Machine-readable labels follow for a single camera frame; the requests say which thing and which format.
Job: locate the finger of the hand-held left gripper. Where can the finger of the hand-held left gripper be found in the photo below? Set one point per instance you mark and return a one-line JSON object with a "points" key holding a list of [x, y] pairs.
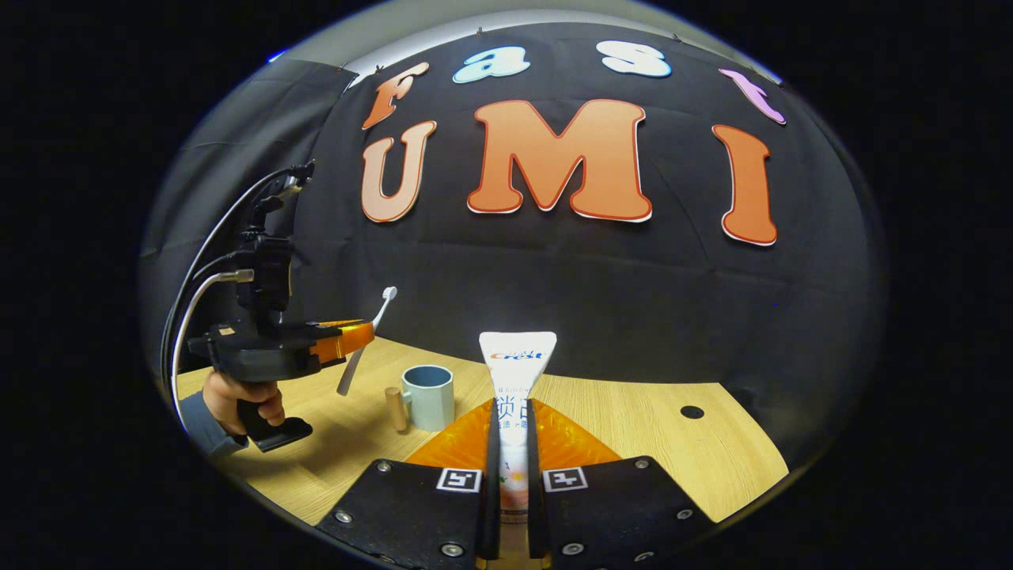
{"points": [[340, 342], [340, 322]]}

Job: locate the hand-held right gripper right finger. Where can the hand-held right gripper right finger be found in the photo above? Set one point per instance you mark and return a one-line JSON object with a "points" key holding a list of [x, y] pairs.
{"points": [[536, 514]]}

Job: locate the white toothpaste tube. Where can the white toothpaste tube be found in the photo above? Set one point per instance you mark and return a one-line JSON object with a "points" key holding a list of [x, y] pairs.
{"points": [[516, 380]]}

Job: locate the wooden desktop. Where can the wooden desktop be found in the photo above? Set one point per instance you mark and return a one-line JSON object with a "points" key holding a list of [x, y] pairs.
{"points": [[649, 443]]}

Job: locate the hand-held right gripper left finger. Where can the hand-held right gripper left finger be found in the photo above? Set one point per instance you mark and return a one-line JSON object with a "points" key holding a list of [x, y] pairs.
{"points": [[490, 514]]}

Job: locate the black backdrop cloth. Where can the black backdrop cloth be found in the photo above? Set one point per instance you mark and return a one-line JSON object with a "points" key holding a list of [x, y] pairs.
{"points": [[593, 293]]}

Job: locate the white toothbrush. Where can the white toothbrush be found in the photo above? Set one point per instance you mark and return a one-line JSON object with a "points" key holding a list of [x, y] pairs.
{"points": [[347, 381]]}

